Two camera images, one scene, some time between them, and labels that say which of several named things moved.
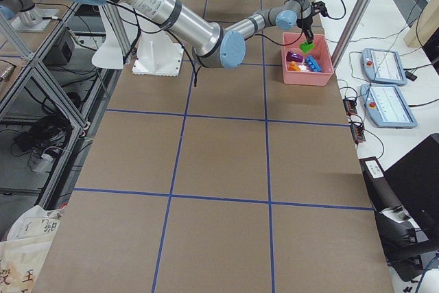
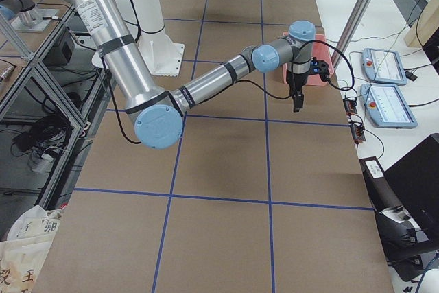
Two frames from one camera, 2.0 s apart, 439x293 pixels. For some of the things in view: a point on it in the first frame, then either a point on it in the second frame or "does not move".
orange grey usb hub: [350, 106] does not move
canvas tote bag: [22, 253] does not move
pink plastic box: [320, 52] does not move
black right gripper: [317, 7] to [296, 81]
